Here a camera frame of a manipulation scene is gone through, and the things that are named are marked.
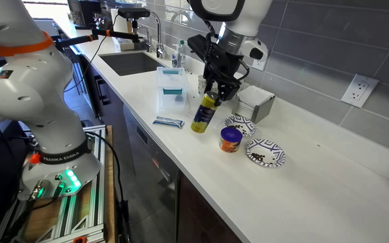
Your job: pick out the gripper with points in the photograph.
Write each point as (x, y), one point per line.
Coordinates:
(226, 65)

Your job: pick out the yellow and blue soda can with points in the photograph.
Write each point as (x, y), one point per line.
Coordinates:
(203, 114)

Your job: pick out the patterned paper cup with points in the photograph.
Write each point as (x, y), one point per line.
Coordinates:
(202, 84)

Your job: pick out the stack of white napkins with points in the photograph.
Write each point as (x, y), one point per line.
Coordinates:
(253, 96)

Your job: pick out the patterned paper bowl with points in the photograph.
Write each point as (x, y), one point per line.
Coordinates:
(245, 123)
(265, 152)

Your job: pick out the metal napkin holder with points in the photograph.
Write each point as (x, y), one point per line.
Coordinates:
(262, 109)

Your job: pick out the orange tub with purple lid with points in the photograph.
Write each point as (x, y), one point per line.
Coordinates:
(230, 140)

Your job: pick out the clear plastic box teal latches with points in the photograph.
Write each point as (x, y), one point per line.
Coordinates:
(172, 84)

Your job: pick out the clear soap bottle green pump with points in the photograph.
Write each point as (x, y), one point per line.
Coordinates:
(181, 55)

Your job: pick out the small blue bottle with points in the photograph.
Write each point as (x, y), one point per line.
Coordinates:
(174, 59)

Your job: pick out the blue and white snack packet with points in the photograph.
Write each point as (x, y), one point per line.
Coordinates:
(168, 122)

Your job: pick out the small chrome dispenser tap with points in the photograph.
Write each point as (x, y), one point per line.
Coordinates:
(147, 38)

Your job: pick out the steel dishwasher door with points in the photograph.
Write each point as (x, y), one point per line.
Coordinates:
(154, 162)

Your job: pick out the sink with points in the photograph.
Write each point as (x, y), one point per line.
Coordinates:
(130, 62)

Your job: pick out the paper towel roll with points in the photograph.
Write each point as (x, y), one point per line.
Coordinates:
(118, 22)

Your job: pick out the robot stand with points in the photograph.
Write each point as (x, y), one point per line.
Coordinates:
(95, 189)

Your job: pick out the black coffee machine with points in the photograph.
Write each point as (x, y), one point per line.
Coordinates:
(83, 13)

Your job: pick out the orange clamp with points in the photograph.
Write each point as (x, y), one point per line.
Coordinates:
(79, 240)

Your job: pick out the white wall socket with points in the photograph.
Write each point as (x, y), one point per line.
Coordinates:
(359, 90)
(258, 64)

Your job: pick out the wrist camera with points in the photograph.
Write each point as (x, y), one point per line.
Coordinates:
(198, 45)

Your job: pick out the camera on mount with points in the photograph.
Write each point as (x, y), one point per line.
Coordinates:
(133, 13)

